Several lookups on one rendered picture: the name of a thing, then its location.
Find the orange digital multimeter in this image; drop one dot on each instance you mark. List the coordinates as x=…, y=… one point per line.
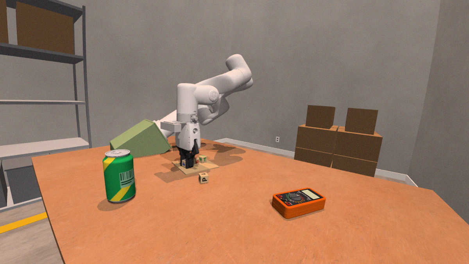
x=298, y=202

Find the green drink can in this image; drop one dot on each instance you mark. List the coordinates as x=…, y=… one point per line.
x=119, y=179

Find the tan square mat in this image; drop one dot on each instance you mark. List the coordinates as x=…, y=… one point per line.
x=196, y=168

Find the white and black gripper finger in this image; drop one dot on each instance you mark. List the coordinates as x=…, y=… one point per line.
x=190, y=156
x=182, y=154

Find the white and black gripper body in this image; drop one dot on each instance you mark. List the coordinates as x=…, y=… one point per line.
x=189, y=132

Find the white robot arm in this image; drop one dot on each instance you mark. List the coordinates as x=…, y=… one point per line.
x=193, y=99

